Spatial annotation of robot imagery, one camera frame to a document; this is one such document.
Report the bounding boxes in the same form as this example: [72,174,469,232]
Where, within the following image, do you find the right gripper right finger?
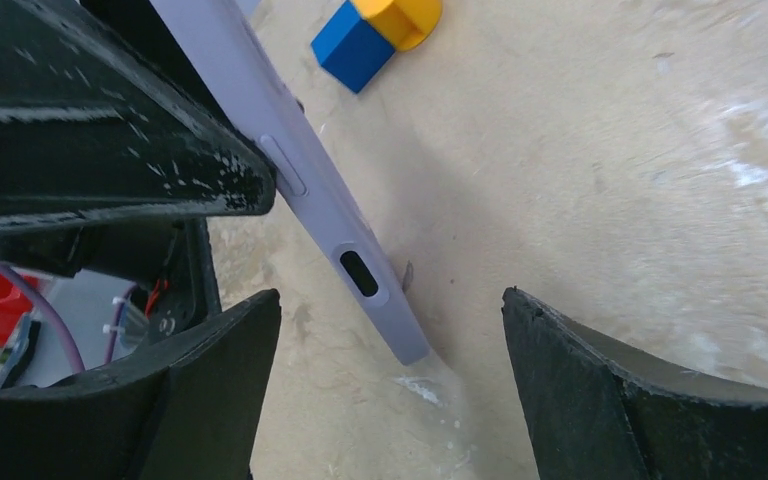
[502,287,768,479]

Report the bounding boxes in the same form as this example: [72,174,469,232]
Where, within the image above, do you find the yellow toy brick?
[351,0,443,52]

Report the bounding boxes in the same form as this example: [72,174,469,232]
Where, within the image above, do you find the lilac phone case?
[152,1,431,365]

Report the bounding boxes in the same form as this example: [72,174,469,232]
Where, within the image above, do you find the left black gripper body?
[0,219,222,343]

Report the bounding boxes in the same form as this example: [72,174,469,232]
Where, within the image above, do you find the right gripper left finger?
[0,289,281,479]

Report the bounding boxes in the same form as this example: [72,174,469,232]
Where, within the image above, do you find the blue toy brick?
[311,1,395,94]

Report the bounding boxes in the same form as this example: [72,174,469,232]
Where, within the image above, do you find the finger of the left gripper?
[0,1,276,235]

